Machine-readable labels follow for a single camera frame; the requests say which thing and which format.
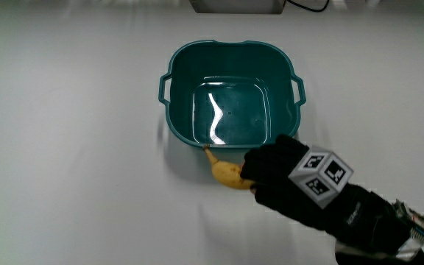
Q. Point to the person's right hand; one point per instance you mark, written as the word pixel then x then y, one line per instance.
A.
pixel 359 217

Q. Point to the yellow banana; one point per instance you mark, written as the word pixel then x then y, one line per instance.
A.
pixel 227 174

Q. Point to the person's right forearm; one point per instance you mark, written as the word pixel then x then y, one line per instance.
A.
pixel 374 260

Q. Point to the white desk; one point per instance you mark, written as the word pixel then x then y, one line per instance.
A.
pixel 68 147

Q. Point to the teal plastic basin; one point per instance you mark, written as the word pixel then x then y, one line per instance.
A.
pixel 234 60

